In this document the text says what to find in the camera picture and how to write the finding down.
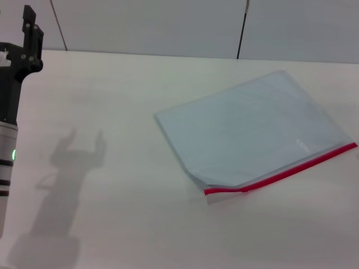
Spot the clear document bag red zipper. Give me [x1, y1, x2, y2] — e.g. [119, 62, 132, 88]
[154, 69, 358, 205]

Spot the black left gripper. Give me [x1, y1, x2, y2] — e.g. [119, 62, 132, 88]
[0, 4, 44, 126]

